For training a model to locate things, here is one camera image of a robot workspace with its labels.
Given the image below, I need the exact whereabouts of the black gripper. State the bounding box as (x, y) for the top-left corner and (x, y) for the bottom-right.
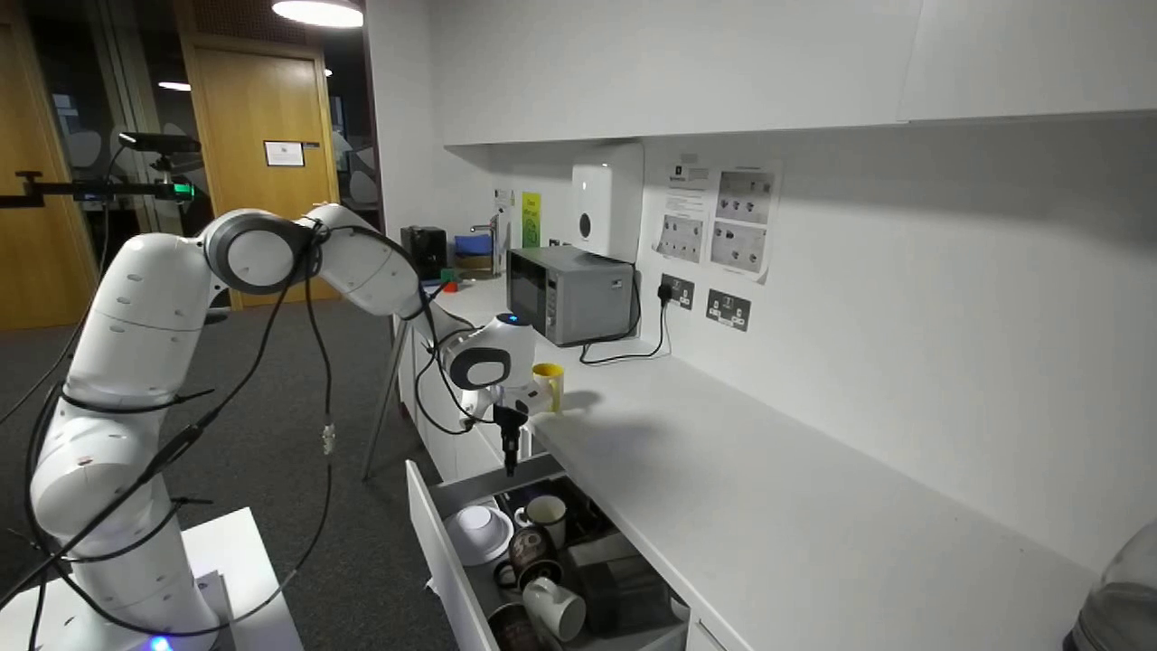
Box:
(489, 400), (530, 479)

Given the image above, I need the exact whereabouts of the white enamel mug dark rim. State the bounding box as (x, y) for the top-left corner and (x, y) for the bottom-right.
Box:
(520, 491), (572, 555)

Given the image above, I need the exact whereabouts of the white mug yellow inside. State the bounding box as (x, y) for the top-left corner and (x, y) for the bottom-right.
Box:
(528, 359), (572, 418)

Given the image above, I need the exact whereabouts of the white robot base platform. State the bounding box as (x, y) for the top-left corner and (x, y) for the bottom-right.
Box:
(0, 504), (307, 651)

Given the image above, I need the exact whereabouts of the white open drawer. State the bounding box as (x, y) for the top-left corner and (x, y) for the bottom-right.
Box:
(402, 453), (696, 651)

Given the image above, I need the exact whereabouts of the white bowl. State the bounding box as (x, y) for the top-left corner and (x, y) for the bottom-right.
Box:
(444, 498), (518, 571)

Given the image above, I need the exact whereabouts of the white base cabinet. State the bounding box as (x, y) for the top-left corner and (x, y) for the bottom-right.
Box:
(395, 348), (743, 651)

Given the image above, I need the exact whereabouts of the brown printed mug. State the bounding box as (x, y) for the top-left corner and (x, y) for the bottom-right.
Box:
(506, 526), (557, 575)

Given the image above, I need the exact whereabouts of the silver microwave oven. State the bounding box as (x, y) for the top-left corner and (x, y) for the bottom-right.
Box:
(504, 241), (642, 352)

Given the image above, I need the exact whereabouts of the dark translucent bag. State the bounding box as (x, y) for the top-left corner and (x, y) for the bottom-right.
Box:
(582, 559), (688, 638)

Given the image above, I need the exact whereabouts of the blue container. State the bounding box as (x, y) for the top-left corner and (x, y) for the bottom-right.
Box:
(448, 228), (504, 278)

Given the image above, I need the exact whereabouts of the black countertop appliance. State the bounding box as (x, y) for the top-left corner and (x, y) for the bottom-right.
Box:
(396, 224), (453, 287)

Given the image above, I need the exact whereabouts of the white paper towel dispenser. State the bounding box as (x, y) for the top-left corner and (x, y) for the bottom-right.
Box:
(565, 158), (618, 259)

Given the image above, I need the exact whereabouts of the white door sign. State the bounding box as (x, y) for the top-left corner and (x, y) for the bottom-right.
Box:
(260, 136), (307, 171)

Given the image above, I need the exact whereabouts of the wooden door with sign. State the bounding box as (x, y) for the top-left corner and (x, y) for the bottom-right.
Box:
(178, 31), (352, 311)

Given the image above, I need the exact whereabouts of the round ceiling lamp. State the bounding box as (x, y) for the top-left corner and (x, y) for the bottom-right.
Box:
(269, 0), (367, 31)

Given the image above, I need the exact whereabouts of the plain wooden door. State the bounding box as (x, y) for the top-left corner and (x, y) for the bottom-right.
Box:
(0, 0), (102, 335)

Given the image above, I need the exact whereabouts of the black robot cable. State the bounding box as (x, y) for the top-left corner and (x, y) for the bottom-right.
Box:
(0, 274), (484, 647)

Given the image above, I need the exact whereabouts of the black microwave power cable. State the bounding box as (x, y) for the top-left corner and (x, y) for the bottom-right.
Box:
(575, 287), (673, 368)

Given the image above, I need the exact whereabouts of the yellow green wall notice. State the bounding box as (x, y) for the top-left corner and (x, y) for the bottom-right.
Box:
(518, 189), (548, 252)

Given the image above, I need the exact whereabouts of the dark double wall socket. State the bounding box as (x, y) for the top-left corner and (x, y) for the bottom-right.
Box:
(701, 287), (755, 335)
(655, 272), (696, 316)

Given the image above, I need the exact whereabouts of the white fused switch plate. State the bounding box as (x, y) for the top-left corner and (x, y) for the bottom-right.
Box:
(655, 209), (707, 269)
(707, 217), (769, 274)

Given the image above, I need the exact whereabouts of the grey printed wall notice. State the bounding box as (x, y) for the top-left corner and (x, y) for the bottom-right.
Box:
(713, 166), (776, 228)

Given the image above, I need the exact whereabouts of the white wall cabinet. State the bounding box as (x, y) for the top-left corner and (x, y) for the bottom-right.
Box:
(431, 0), (1157, 151)

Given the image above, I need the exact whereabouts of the black camera stand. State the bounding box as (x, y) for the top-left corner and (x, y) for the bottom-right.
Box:
(0, 166), (202, 209)

